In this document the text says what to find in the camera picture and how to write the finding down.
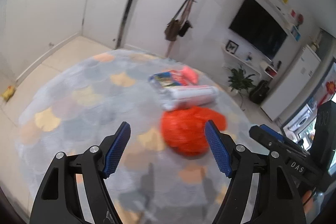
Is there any black guitar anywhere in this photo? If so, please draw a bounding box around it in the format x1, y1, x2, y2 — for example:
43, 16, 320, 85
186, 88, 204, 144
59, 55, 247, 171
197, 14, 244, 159
249, 80, 270, 105

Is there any framed butterfly picture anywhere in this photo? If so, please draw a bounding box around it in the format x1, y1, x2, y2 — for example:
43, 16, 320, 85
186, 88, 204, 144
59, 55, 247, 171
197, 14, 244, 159
226, 40, 239, 55

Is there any brown hanging bag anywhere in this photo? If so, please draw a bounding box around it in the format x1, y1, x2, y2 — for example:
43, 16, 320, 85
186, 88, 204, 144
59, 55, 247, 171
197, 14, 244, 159
164, 0, 189, 42

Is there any orange plastic bag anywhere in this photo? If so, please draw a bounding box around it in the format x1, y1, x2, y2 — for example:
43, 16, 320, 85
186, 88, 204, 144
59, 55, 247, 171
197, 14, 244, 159
160, 106, 227, 157

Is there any blue colourful snack packet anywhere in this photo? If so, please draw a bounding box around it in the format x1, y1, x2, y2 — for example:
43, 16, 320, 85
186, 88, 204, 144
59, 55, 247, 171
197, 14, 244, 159
148, 65, 199, 93

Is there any black small hanging bag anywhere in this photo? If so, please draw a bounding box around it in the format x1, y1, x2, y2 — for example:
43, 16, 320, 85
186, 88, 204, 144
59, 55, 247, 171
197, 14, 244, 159
178, 0, 194, 37

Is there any white wall shelf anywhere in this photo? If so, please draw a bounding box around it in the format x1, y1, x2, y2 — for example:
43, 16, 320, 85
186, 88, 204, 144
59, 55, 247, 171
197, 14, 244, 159
221, 46, 278, 79

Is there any person's right hand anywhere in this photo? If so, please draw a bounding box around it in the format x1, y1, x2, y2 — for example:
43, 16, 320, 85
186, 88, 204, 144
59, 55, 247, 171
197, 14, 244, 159
302, 190, 314, 214

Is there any white refrigerator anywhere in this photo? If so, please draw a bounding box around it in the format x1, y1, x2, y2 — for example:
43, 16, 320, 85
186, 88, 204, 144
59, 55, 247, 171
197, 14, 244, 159
261, 46, 321, 121

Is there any yellow item on floor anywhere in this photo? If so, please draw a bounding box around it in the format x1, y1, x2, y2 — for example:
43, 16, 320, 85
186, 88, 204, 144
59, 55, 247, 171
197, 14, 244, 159
1, 85, 16, 102

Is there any pastel scallop pattern tablecloth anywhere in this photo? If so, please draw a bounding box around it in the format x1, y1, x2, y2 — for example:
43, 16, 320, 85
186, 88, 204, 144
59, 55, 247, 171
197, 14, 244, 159
15, 48, 268, 224

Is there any green potted plant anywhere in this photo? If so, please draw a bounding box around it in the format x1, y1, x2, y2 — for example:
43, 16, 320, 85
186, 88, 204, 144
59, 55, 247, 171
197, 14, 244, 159
228, 65, 256, 93

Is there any white washing machine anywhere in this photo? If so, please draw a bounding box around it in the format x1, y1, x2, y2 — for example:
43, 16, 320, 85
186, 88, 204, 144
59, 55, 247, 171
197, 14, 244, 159
284, 104, 313, 141

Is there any pink labelled plastic bottle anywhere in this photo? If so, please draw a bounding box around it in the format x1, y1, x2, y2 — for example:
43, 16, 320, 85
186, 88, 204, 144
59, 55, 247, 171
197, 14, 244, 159
159, 85, 219, 111

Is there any black wall television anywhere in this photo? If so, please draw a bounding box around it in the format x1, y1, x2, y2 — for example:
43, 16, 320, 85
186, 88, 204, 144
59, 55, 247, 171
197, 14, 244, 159
229, 0, 288, 60

